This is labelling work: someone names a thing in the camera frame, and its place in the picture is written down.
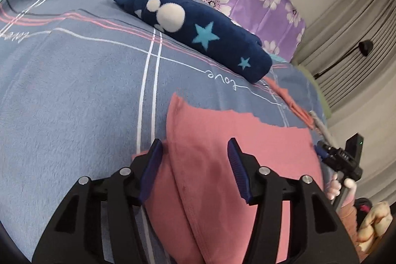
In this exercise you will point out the navy star fleece garment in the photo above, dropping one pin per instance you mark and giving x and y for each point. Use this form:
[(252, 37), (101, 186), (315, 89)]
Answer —
[(207, 31)]

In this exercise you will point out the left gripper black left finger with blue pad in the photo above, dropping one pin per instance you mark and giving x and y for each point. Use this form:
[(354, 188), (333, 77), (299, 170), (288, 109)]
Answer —
[(73, 234)]

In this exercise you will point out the white gloved right hand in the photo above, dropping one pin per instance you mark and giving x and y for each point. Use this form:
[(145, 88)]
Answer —
[(334, 189)]

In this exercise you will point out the green mattress edge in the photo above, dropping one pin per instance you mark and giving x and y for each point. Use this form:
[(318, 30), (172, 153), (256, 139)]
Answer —
[(325, 107)]

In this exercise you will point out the blue plaid bed sheet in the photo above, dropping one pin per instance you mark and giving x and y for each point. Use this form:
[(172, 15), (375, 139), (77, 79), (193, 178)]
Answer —
[(85, 85)]

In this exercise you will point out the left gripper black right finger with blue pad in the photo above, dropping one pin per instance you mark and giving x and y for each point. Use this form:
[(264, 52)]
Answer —
[(316, 233)]

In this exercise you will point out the folded salmon cloth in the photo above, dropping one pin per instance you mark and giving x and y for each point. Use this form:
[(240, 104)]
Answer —
[(301, 113)]

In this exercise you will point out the folded grey white cloth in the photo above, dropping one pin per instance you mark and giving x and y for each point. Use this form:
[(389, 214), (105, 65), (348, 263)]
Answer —
[(322, 128)]

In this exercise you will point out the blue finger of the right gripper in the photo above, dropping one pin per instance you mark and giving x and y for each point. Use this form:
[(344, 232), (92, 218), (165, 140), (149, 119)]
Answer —
[(322, 150)]

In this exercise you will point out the orange sleeved forearm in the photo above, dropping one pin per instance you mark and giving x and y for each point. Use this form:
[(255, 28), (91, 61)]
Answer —
[(348, 215)]

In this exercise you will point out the pink garment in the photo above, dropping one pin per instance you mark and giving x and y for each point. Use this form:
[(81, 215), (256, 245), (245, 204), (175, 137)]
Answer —
[(200, 205)]

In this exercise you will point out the cream plush toy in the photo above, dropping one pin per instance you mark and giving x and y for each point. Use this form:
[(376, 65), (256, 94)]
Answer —
[(374, 226)]

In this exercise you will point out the white pleated curtain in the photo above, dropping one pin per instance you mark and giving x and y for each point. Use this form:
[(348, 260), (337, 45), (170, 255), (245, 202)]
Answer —
[(353, 44)]

